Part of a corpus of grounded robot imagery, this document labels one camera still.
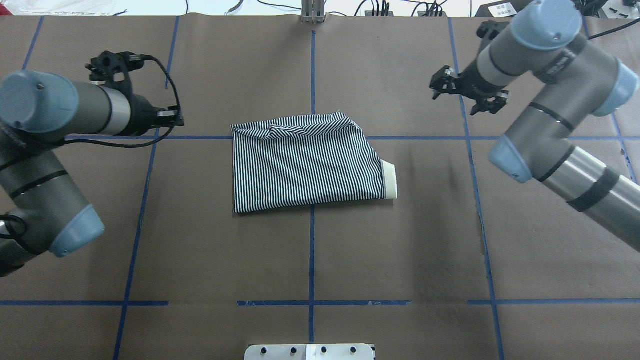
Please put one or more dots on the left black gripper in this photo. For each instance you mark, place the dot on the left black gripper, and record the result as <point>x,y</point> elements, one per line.
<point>142,115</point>

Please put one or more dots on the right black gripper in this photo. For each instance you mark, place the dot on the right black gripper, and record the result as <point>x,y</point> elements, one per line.
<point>468,81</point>

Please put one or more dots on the navy white striped polo shirt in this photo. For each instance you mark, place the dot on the navy white striped polo shirt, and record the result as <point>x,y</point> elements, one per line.
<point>306,159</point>

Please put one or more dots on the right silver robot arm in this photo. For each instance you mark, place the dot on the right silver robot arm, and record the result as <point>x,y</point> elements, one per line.
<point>580,80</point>

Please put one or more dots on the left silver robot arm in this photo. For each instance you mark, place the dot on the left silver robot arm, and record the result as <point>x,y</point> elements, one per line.
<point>38,111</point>

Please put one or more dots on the black box with label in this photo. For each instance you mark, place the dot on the black box with label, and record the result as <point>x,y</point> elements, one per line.
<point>501,8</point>

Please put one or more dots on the clear plastic bag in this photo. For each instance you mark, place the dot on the clear plastic bag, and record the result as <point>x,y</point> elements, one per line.
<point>60,7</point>

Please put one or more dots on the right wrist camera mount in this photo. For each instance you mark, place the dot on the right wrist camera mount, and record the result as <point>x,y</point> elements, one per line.
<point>487,32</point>

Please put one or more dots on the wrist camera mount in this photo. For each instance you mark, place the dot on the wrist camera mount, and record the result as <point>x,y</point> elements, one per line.
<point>113,70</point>
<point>487,32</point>

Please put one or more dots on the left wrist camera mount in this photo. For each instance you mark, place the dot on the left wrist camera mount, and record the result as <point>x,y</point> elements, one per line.
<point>113,70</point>

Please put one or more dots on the aluminium frame post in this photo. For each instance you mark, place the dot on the aluminium frame post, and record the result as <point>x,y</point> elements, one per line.
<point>313,11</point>

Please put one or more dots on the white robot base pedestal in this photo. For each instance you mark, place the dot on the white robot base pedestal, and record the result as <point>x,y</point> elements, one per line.
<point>322,351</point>

